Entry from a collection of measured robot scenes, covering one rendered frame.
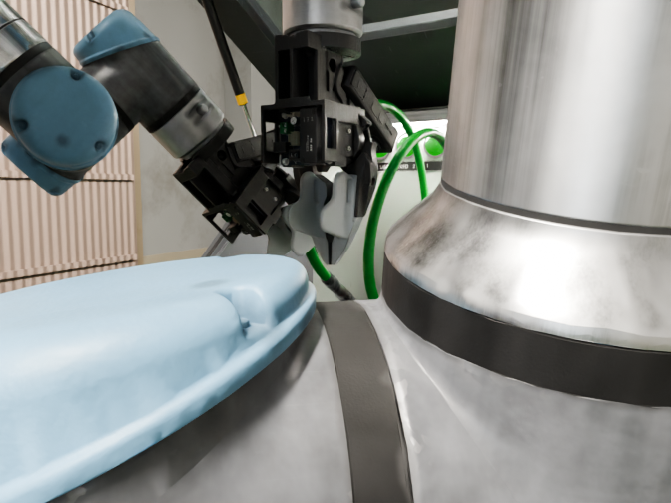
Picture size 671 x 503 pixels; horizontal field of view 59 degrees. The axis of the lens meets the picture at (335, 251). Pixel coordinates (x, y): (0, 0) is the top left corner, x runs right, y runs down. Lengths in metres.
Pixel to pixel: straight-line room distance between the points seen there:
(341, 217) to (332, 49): 0.15
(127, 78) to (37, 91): 0.17
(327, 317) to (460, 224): 0.05
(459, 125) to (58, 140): 0.37
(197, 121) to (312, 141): 0.18
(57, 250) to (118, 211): 0.45
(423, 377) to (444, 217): 0.04
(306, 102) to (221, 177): 0.19
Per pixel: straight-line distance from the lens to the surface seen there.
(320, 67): 0.55
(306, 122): 0.53
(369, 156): 0.57
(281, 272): 0.16
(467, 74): 0.16
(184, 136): 0.66
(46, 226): 3.14
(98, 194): 3.36
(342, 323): 0.17
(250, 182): 0.68
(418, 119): 1.15
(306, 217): 0.58
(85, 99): 0.50
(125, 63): 0.65
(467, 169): 0.16
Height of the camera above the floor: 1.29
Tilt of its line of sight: 6 degrees down
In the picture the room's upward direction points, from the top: straight up
